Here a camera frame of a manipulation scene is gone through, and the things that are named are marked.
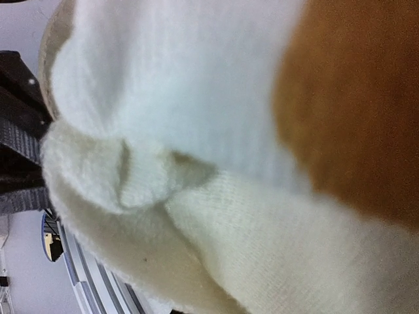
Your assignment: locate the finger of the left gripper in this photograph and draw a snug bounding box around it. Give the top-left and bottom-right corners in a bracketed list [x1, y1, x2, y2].
[1, 50, 52, 216]

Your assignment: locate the wooden pet bed frame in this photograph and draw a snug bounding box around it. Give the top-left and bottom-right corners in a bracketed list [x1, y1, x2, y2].
[38, 0, 75, 120]

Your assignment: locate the large bear print cushion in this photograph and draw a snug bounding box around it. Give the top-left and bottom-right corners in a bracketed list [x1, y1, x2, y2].
[42, 1, 418, 313]

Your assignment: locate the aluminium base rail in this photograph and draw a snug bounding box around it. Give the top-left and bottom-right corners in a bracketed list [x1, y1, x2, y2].
[41, 212, 153, 314]

